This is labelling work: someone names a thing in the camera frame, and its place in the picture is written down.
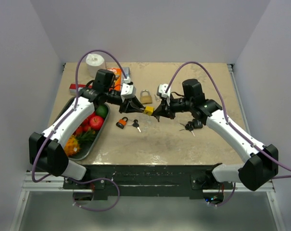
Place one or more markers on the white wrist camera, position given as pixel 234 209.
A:
pixel 128 90
pixel 163 91

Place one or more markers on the orange razor box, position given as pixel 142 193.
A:
pixel 118 74

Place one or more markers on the black padlock with keys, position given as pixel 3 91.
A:
pixel 192 125

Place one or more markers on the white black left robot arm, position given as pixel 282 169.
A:
pixel 46 149

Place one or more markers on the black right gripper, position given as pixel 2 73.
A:
pixel 167 112

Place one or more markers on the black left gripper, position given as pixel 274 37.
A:
pixel 131 105

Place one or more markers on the red toothpaste box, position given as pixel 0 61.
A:
pixel 72 88

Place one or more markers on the orange spiky fruit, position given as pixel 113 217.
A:
pixel 72 146

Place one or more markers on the yellow padlock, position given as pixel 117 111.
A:
pixel 148 110

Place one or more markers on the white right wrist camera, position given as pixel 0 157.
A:
pixel 163 91

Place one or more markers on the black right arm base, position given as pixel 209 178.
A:
pixel 202 179

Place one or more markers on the red strawberries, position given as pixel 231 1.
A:
pixel 84 127

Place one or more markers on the brass padlock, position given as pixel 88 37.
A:
pixel 145 97

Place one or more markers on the red apple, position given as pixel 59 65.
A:
pixel 96 122

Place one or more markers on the white toilet paper roll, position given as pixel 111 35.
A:
pixel 94 62

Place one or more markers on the dark grey fruit tray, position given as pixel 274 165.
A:
pixel 86 148

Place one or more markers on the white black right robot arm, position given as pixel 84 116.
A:
pixel 259 161

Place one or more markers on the black head key set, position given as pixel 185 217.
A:
pixel 135 124

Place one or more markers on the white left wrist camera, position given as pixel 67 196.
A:
pixel 128 90

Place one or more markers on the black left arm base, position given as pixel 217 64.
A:
pixel 94 180

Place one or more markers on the green lime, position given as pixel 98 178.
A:
pixel 102 111

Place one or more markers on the green leaves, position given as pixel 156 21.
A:
pixel 86 137

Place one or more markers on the orange padlock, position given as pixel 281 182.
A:
pixel 122 122

